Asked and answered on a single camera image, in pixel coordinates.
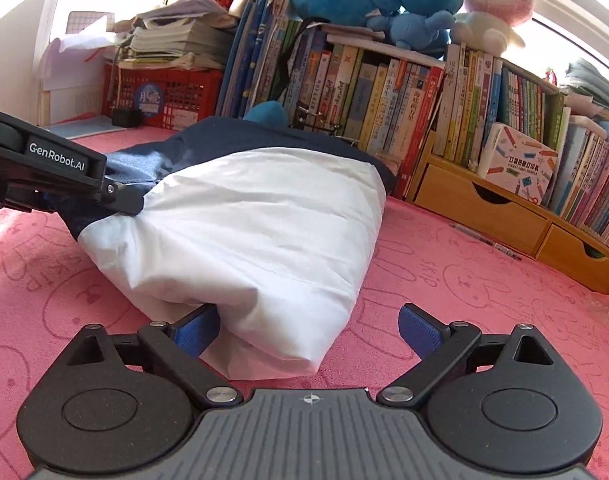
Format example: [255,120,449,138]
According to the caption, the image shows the row of upright children's books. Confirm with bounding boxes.
[432,42,570,171]

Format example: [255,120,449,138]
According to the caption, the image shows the navy and white jacket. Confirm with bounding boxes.
[59,115,398,381]

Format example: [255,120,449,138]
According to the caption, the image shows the white grid basket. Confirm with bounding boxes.
[64,10,110,53]

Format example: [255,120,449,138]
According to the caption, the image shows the white box with crayon print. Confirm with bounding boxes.
[477,122,560,206]

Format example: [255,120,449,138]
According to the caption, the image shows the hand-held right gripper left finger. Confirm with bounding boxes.
[64,304,238,407]

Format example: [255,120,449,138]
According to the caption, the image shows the pink and white bunny plush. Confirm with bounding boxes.
[449,0,535,58]

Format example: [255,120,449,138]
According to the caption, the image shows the small blue plush toy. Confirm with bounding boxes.
[367,10,458,51]

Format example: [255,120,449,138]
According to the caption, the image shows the tall blue books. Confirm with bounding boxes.
[217,0,305,121]

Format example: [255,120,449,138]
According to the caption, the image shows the pink printed blanket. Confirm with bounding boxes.
[0,125,609,480]

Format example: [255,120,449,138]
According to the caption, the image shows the stack of workbooks and papers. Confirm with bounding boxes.
[112,0,238,71]

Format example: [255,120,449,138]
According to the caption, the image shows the large red plastic basket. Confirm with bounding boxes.
[102,62,225,133]

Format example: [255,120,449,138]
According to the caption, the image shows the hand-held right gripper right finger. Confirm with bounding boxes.
[377,302,556,407]

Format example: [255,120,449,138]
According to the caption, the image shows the clear pen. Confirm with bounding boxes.
[449,222,523,262]

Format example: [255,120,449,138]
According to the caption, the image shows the black charger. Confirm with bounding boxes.
[111,107,145,128]

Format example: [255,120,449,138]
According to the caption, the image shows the wooden drawer organiser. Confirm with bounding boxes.
[415,155,609,296]

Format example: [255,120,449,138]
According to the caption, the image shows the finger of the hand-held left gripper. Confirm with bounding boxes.
[92,177,146,217]

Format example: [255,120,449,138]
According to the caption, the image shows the clear plastic bag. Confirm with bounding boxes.
[582,290,609,326]

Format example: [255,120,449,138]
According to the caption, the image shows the light blue folder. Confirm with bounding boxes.
[39,115,130,140]

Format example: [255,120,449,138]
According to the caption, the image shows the row of thick picture books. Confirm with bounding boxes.
[284,35,445,198]

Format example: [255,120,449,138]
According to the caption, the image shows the black wire stand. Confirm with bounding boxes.
[289,105,358,143]

